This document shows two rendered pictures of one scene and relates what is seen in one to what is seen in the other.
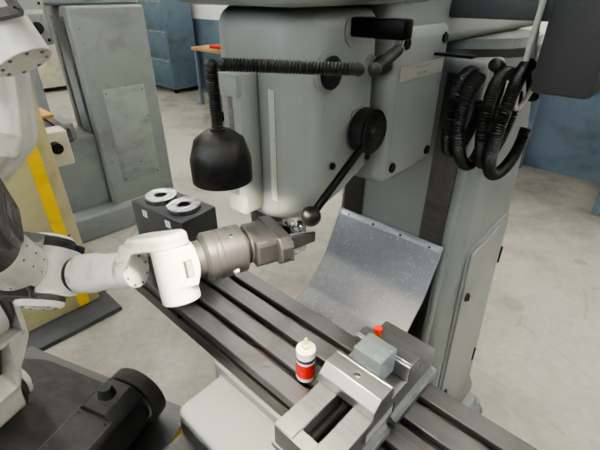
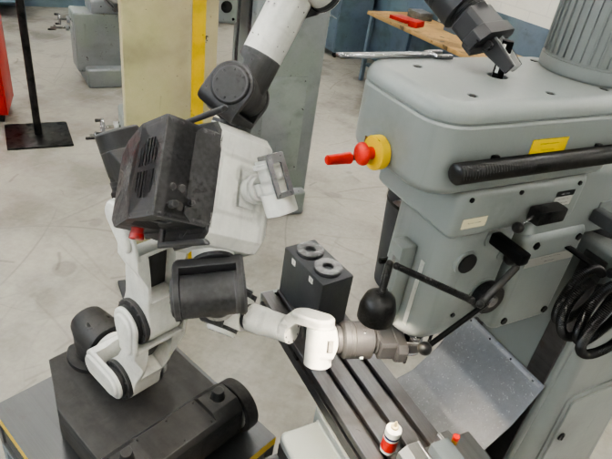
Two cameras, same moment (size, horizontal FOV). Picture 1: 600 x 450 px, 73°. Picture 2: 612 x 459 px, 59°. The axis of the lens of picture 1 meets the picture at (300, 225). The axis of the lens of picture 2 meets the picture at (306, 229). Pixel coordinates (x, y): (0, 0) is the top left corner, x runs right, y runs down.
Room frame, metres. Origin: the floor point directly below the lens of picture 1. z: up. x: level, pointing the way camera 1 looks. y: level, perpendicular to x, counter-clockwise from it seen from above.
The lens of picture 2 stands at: (-0.37, 0.03, 2.13)
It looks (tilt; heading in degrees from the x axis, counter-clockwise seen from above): 32 degrees down; 16
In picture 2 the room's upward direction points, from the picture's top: 9 degrees clockwise
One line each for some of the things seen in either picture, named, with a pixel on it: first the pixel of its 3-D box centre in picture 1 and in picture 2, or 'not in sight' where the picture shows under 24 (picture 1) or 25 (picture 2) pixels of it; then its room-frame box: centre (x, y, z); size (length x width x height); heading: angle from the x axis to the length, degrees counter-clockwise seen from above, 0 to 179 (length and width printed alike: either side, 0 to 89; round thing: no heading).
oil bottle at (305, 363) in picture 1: (305, 357); (392, 435); (0.58, -0.01, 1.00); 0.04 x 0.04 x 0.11
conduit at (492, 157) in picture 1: (474, 116); (586, 302); (0.73, -0.32, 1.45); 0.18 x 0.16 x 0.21; 137
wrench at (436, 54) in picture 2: not in sight; (395, 55); (0.63, 0.19, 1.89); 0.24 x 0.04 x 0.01; 138
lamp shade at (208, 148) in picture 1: (220, 154); (378, 304); (0.45, 0.09, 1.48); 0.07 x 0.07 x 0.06
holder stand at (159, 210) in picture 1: (177, 229); (314, 281); (1.01, 0.36, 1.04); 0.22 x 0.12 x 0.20; 54
